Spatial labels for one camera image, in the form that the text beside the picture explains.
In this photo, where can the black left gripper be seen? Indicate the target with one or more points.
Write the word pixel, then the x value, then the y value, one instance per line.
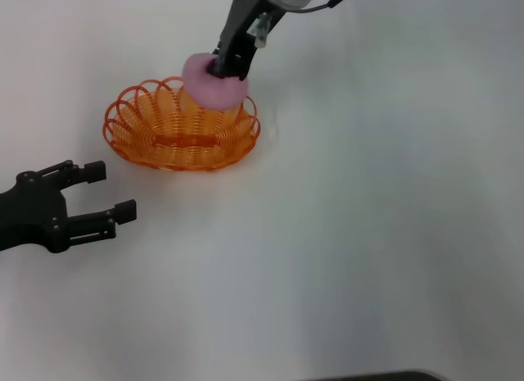
pixel 37 213

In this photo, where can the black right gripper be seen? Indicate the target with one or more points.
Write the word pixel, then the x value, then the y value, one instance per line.
pixel 245 24

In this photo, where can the pink peach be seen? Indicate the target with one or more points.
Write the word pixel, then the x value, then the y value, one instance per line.
pixel 213 94

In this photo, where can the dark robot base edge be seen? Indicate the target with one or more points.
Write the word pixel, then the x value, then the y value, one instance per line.
pixel 389 377

